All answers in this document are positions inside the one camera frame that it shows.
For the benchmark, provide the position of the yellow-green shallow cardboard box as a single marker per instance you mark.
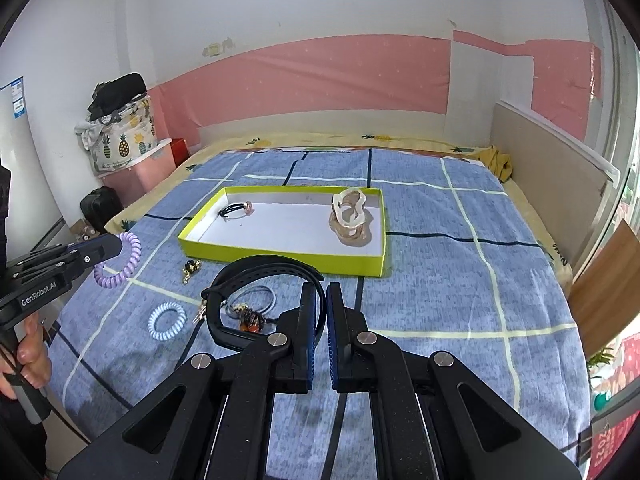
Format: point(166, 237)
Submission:
point(290, 230)

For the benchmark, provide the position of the translucent beige hair claw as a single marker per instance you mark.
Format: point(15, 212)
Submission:
point(350, 215)

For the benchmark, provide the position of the beige bed headboard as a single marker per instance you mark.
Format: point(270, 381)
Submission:
point(545, 175)

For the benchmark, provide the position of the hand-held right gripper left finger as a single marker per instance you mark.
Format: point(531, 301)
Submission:
point(311, 332)

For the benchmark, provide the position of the black bag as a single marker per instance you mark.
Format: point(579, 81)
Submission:
point(117, 91)

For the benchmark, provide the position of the blue plaid blanket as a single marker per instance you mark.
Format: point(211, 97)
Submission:
point(425, 240)

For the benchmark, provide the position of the cardboard box with bottles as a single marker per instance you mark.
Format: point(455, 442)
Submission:
point(87, 232)

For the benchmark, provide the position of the brown wooden board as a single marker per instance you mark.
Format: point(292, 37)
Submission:
point(607, 295)

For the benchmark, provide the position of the pink plastic storage box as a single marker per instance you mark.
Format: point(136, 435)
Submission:
point(145, 172)

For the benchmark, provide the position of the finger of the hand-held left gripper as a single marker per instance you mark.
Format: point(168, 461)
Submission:
point(100, 249)

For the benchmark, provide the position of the black and gold hair clip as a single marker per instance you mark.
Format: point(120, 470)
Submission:
point(191, 266)

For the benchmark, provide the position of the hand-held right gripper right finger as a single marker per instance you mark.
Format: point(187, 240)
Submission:
point(332, 335)

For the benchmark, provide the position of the black backpack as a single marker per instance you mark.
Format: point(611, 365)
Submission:
point(100, 207)

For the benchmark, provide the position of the red box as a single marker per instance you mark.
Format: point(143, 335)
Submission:
point(181, 152)

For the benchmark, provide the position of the red printed poster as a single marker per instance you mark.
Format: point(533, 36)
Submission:
point(617, 410)

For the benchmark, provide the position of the blue label sticker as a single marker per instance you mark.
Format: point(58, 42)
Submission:
point(18, 97)

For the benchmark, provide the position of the small gold earring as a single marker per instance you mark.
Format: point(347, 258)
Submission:
point(202, 311)

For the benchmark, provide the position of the person's left hand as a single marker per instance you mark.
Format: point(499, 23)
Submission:
point(36, 355)

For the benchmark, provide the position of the pineapple print fabric bag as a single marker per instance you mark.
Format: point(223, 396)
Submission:
point(122, 145)

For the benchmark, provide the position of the yellow cloth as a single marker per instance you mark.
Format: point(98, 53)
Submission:
point(497, 162)

